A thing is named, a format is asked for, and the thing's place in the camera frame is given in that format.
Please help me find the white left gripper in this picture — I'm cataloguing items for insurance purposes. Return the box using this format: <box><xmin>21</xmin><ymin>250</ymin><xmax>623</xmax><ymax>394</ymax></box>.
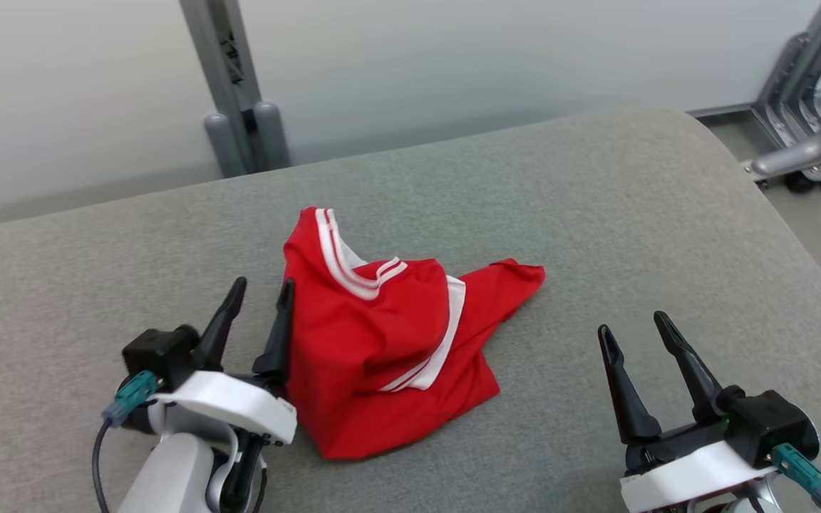
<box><xmin>156</xmin><ymin>276</ymin><xmax>299</xmax><ymax>447</ymax></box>

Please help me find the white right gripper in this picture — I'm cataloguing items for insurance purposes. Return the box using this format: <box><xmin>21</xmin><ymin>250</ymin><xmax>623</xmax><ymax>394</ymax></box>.
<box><xmin>597</xmin><ymin>311</ymin><xmax>796</xmax><ymax>513</ymax></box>

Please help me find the red jersey with white trim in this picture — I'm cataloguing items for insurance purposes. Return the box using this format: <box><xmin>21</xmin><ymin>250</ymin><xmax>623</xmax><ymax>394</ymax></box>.
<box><xmin>282</xmin><ymin>207</ymin><xmax>547</xmax><ymax>460</ymax></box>

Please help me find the left arm cable teal plug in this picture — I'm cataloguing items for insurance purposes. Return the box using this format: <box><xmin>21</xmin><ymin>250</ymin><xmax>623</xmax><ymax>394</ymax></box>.
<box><xmin>91</xmin><ymin>370</ymin><xmax>160</xmax><ymax>513</ymax></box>

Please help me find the arm cable teal plug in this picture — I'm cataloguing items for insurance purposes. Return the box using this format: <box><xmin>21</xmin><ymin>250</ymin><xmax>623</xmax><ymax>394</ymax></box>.
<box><xmin>91</xmin><ymin>370</ymin><xmax>160</xmax><ymax>513</ymax></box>
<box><xmin>773</xmin><ymin>443</ymin><xmax>821</xmax><ymax>513</ymax></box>

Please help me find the right arm cable teal plug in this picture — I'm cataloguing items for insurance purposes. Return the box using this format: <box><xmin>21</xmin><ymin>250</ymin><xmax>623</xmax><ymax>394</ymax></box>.
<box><xmin>773</xmin><ymin>443</ymin><xmax>821</xmax><ymax>513</ymax></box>

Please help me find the grey metal post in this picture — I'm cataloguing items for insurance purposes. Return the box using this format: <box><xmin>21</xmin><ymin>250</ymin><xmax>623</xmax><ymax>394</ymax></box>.
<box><xmin>179</xmin><ymin>0</ymin><xmax>291</xmax><ymax>179</ymax></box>

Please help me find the grey metal frame stand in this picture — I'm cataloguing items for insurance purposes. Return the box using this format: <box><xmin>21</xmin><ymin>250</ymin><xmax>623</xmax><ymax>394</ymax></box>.
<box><xmin>688</xmin><ymin>0</ymin><xmax>821</xmax><ymax>195</ymax></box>

